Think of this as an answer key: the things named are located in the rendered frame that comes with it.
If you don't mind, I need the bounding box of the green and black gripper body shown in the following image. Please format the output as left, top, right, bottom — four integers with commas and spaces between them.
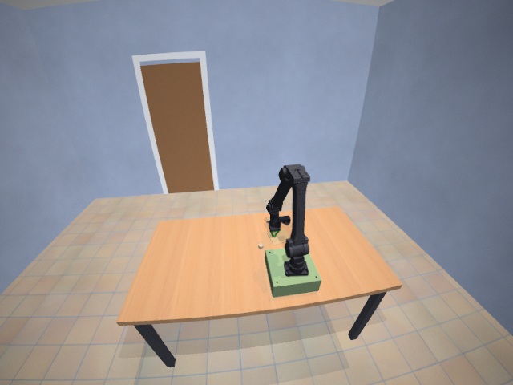
268, 219, 281, 232

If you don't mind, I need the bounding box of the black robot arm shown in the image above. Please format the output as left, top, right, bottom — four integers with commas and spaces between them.
266, 164, 310, 277

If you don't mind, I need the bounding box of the beige flat mat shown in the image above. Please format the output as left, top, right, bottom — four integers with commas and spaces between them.
266, 228, 290, 245

